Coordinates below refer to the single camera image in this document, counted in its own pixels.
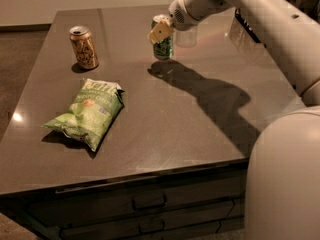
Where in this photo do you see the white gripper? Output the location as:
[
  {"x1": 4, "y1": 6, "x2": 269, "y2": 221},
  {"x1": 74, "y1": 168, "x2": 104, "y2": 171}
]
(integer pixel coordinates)
[{"x1": 148, "y1": 0, "x2": 231, "y2": 44}]

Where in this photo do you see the green soda can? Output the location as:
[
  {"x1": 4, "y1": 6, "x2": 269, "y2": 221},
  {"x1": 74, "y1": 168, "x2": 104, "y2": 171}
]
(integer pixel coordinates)
[{"x1": 151, "y1": 14, "x2": 173, "y2": 60}]

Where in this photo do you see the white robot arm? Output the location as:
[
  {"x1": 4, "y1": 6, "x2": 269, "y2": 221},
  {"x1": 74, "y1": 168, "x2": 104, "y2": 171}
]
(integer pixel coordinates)
[{"x1": 148, "y1": 0, "x2": 320, "y2": 240}]

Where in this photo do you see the orange soda can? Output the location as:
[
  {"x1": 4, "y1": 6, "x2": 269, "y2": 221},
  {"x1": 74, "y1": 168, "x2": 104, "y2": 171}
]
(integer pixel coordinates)
[{"x1": 69, "y1": 25, "x2": 99, "y2": 70}]

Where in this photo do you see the green chip bag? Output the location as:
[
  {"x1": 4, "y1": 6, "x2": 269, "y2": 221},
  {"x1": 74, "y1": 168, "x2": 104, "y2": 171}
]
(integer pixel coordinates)
[{"x1": 44, "y1": 79, "x2": 124, "y2": 152}]

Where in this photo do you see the dark drawer cabinet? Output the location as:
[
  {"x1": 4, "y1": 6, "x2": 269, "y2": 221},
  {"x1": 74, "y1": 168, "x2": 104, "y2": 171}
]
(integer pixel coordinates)
[{"x1": 0, "y1": 161, "x2": 248, "y2": 240}]

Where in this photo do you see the black wire napkin basket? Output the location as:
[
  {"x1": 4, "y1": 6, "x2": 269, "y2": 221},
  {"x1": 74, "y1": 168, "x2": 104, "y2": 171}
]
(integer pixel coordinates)
[{"x1": 235, "y1": 9, "x2": 260, "y2": 43}]

